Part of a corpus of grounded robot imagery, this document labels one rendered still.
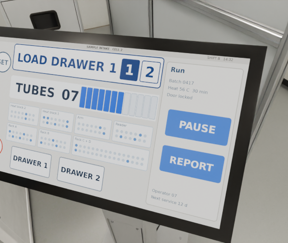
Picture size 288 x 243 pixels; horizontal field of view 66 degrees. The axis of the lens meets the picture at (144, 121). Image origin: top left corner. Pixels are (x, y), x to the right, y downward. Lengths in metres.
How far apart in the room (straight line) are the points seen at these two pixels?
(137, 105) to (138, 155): 0.09
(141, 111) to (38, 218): 1.34
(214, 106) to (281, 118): 1.92
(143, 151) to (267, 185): 1.41
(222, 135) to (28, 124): 0.36
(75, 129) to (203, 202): 0.26
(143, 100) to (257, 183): 1.42
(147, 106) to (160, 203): 0.16
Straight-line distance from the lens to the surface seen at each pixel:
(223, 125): 0.37
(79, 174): 0.44
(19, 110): 0.50
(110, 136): 0.40
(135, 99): 0.38
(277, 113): 2.31
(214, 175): 0.38
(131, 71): 0.39
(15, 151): 0.52
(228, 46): 0.38
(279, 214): 1.65
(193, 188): 0.39
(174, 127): 0.37
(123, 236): 0.91
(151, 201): 0.40
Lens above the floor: 1.35
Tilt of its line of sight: 43 degrees down
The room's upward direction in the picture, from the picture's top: 4 degrees counter-clockwise
